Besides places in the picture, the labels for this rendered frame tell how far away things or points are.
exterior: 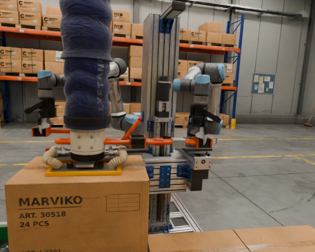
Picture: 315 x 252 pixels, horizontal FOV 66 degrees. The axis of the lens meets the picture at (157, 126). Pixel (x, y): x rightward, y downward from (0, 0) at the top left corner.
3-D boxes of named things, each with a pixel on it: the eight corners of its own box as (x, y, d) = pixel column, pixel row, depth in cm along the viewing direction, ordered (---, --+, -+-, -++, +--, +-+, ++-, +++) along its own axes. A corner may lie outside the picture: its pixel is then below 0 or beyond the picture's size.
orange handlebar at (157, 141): (29, 146, 116) (29, 139, 115) (48, 133, 145) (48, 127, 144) (214, 146, 129) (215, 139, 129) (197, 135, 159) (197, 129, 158)
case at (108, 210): (9, 271, 105) (3, 184, 98) (38, 221, 144) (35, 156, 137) (147, 260, 115) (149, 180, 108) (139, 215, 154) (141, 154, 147)
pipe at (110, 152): (45, 167, 109) (45, 155, 108) (59, 152, 133) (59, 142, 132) (121, 167, 114) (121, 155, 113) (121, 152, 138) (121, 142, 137)
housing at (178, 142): (172, 148, 126) (172, 140, 125) (169, 145, 132) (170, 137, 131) (185, 148, 127) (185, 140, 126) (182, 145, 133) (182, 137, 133)
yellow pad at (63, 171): (44, 177, 108) (44, 166, 107) (50, 169, 117) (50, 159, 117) (121, 175, 113) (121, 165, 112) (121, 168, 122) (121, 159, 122)
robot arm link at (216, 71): (203, 129, 196) (205, 61, 174) (222, 131, 192) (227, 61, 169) (201, 136, 186) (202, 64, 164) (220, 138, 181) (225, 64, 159)
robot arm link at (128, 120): (132, 135, 171) (132, 116, 169) (119, 132, 180) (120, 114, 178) (143, 133, 181) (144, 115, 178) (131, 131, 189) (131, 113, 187)
